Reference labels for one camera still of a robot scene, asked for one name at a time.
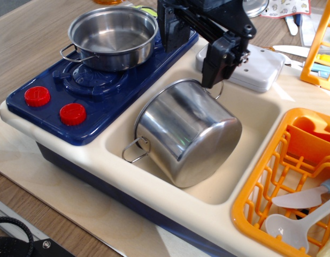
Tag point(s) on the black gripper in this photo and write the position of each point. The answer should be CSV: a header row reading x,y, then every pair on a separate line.
x,y
211,20

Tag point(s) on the tall steel pot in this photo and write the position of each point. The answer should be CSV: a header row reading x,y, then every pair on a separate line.
x,y
186,132

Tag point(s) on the steel pot lid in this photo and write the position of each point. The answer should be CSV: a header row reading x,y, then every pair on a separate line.
x,y
255,8

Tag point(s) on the orange upright rack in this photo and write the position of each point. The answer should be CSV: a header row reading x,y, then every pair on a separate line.
x,y
317,43

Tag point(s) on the cream toy kitchen sink unit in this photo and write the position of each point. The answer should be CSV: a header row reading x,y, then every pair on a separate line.
x,y
205,208

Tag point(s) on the grey faucet base block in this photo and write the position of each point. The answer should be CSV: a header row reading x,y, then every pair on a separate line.
x,y
260,71

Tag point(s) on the patterned cloth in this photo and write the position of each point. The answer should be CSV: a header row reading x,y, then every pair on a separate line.
x,y
283,8

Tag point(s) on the shallow steel pan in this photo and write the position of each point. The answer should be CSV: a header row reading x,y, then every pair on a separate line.
x,y
113,39

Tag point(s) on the white knife on table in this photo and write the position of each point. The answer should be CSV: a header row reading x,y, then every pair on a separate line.
x,y
294,50

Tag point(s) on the orange cutlery cup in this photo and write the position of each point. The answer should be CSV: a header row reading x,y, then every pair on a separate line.
x,y
309,138

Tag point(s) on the blue toy stove top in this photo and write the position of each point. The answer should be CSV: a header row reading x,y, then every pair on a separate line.
x,y
104,95

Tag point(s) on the red stove knob right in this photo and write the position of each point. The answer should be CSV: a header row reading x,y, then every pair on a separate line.
x,y
72,114

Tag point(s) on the red stove knob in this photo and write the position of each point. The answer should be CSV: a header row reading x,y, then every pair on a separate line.
x,y
37,96
72,114

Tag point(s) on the orange dish drying rack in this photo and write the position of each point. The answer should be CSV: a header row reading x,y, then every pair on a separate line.
x,y
279,173

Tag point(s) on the red stove knob left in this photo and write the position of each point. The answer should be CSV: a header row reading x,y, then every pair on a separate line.
x,y
37,96

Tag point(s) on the white plastic knife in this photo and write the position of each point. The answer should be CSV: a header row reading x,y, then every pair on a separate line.
x,y
303,199

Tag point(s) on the white plastic spoon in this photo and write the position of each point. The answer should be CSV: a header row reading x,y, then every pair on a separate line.
x,y
295,232

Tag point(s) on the black bracket with screw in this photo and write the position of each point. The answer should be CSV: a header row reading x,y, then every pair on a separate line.
x,y
48,248

